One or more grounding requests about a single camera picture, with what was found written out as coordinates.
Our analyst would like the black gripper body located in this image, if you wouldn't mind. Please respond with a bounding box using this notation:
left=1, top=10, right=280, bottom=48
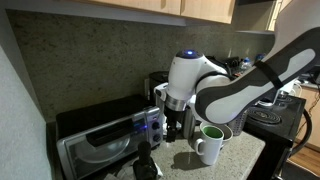
left=164, top=108, right=184, bottom=130

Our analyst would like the stainless steel tumbler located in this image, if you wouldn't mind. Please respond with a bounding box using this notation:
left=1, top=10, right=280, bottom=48
left=181, top=105, right=198, bottom=139

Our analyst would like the white mug green inside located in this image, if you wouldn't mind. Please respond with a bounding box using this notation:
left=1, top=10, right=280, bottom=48
left=193, top=123, right=225, bottom=166

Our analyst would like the black bottle-shaped object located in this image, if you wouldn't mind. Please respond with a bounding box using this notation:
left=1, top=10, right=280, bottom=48
left=132, top=140, right=158, bottom=180

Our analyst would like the stainless steel coffee maker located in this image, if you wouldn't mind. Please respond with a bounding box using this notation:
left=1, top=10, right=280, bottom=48
left=143, top=70, right=171, bottom=108

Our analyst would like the white bowl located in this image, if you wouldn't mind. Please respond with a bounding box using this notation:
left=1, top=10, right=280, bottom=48
left=218, top=123, right=234, bottom=143

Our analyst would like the blue capped bottle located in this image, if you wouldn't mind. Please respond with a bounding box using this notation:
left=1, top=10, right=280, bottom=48
left=254, top=53, right=267, bottom=64
left=240, top=57, right=253, bottom=71

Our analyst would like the black electric stove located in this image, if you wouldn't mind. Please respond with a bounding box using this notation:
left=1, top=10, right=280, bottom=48
left=243, top=94, right=307, bottom=180

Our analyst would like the wooden base cabinet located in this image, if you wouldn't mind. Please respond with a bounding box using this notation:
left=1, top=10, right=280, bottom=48
left=298, top=84, right=320, bottom=149

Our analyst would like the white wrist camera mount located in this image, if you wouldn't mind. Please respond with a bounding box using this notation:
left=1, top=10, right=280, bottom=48
left=153, top=82, right=168, bottom=103

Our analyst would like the wooden wall cabinet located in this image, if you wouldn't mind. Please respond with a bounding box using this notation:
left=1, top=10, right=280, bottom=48
left=71, top=0, right=237, bottom=25

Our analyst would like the thick black cable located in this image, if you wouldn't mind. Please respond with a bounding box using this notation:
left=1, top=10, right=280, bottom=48
left=289, top=108, right=314, bottom=158

